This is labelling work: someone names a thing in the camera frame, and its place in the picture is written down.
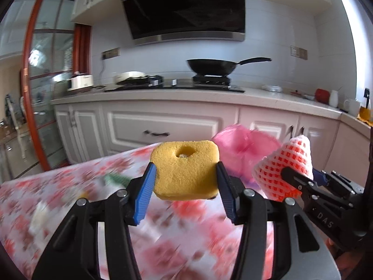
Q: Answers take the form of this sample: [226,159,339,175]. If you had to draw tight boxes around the red white foam fruit net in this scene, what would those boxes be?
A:
[252,134,314,202]

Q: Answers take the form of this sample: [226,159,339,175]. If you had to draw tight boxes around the yellow square sponge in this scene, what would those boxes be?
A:
[150,140,220,200]

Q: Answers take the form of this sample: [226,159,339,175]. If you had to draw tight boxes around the pink plastic trash bag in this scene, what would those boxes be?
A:
[212,124,281,185]

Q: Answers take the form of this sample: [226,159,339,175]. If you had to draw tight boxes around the white kitchen base cabinets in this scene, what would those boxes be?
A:
[52,88,370,185]

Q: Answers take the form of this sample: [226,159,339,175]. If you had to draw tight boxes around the white foam block pile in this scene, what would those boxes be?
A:
[28,190,89,240]

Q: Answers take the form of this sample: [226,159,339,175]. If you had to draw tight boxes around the white ceramic jar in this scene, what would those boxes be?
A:
[329,90,339,108]

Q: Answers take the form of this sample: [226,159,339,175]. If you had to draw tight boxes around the white cup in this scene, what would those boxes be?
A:
[343,99,361,118]

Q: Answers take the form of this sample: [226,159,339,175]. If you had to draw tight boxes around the red mug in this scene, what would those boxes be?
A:
[314,88,330,105]

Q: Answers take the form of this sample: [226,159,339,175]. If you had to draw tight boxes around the green wrapper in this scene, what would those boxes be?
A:
[104,173,132,188]

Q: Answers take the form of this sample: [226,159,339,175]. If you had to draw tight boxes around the floral pink tablecloth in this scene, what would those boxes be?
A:
[0,142,276,280]

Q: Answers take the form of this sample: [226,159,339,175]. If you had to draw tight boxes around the gas stove top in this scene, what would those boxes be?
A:
[104,75,245,93]

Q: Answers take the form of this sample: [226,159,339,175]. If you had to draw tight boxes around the black wok pan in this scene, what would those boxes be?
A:
[187,57,272,77]

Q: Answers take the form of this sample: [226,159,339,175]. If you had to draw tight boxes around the white ornate dining chair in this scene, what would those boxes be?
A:
[5,94,29,160]

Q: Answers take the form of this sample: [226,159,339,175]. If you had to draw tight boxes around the white rice cooker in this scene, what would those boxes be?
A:
[67,72,93,93]

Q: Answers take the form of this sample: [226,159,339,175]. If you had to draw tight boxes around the white lidded pan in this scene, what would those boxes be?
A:
[114,71,146,84]

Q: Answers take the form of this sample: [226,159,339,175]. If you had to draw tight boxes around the black range hood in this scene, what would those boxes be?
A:
[123,0,245,45]

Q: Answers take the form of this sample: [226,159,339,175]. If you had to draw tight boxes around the wall power outlet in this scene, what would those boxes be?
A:
[102,47,120,60]

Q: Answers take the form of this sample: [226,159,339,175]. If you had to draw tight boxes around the red wooden door frame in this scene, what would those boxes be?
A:
[21,0,91,171]

